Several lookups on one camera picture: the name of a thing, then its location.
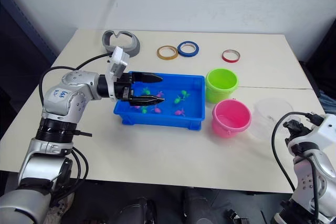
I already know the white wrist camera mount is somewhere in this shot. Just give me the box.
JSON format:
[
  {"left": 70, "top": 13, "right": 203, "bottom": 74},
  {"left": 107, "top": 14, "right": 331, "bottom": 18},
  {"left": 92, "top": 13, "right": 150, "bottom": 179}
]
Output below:
[
  {"left": 287, "top": 113, "right": 336, "bottom": 156},
  {"left": 106, "top": 46, "right": 131, "bottom": 102}
]

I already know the yellow tape roll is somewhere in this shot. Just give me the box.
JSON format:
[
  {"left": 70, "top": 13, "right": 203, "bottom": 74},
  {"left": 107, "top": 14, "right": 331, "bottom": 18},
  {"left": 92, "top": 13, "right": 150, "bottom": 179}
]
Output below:
[{"left": 156, "top": 45, "right": 179, "bottom": 60}]

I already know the red tape roll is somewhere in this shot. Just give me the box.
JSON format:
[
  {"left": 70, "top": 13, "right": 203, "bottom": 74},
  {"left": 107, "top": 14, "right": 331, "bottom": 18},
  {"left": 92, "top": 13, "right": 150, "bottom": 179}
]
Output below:
[{"left": 222, "top": 49, "right": 241, "bottom": 63}]

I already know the pink plastic bucket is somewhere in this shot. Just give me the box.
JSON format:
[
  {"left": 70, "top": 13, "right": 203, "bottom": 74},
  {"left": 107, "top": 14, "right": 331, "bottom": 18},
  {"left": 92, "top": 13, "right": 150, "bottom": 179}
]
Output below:
[{"left": 212, "top": 99, "right": 253, "bottom": 139}]

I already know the black left elbow cable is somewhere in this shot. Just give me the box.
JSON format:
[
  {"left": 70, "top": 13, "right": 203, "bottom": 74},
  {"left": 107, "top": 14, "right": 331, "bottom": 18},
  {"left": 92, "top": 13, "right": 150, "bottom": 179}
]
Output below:
[{"left": 51, "top": 129, "right": 93, "bottom": 208}]

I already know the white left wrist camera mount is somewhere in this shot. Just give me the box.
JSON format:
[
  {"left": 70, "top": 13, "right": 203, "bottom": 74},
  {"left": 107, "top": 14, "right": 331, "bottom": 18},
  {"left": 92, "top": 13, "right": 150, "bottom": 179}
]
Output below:
[{"left": 106, "top": 46, "right": 131, "bottom": 102}]

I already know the dark metal shelf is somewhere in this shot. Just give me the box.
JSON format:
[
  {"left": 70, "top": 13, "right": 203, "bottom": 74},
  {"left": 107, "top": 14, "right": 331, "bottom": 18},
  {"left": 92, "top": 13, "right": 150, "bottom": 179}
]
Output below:
[{"left": 0, "top": 0, "right": 58, "bottom": 141}]

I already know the blue plastic tub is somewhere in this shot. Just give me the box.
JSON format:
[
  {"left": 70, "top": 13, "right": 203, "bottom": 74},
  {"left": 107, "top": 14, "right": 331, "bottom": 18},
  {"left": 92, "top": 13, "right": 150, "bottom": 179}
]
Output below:
[{"left": 113, "top": 71, "right": 206, "bottom": 131}]

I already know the blue tape roll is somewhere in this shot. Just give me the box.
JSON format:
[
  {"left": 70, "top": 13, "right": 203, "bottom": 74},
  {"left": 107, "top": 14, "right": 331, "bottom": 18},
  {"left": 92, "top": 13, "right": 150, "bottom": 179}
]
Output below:
[{"left": 177, "top": 41, "right": 200, "bottom": 58}]

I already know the clear plastic cup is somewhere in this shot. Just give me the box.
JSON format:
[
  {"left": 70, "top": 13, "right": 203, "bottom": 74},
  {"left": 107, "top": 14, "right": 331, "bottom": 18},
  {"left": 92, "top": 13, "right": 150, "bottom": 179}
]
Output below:
[{"left": 253, "top": 98, "right": 295, "bottom": 143}]

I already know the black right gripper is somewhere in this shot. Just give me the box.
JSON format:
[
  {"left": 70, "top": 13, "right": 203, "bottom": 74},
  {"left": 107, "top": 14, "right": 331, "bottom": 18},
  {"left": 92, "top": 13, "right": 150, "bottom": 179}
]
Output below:
[{"left": 283, "top": 119, "right": 313, "bottom": 141}]

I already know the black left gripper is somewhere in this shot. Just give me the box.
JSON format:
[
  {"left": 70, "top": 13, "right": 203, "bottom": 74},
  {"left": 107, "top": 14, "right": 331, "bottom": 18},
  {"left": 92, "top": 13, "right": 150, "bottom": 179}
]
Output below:
[{"left": 114, "top": 71, "right": 166, "bottom": 107}]

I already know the blue patterned cloth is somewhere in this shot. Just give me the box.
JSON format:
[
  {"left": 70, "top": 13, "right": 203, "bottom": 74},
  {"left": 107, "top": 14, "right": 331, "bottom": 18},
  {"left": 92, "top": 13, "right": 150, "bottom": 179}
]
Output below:
[{"left": 318, "top": 90, "right": 336, "bottom": 116}]

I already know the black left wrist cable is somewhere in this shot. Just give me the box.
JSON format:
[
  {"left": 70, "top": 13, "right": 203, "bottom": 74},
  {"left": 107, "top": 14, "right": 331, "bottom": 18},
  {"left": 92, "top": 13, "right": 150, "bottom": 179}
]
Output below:
[{"left": 38, "top": 52, "right": 112, "bottom": 105}]

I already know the grey curved plastic band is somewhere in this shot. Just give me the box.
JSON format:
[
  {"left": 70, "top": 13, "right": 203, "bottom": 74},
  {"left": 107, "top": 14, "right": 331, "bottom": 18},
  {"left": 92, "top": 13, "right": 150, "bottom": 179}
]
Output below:
[{"left": 101, "top": 30, "right": 141, "bottom": 57}]

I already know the green plastic bucket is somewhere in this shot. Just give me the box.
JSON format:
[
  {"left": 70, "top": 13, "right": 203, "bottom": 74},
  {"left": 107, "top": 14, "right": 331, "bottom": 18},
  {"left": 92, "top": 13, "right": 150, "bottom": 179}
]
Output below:
[{"left": 205, "top": 68, "right": 240, "bottom": 104}]

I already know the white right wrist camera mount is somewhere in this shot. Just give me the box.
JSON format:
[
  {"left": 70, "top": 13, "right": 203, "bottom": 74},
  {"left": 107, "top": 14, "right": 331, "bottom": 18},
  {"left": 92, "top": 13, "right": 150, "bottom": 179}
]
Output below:
[{"left": 287, "top": 113, "right": 336, "bottom": 156}]

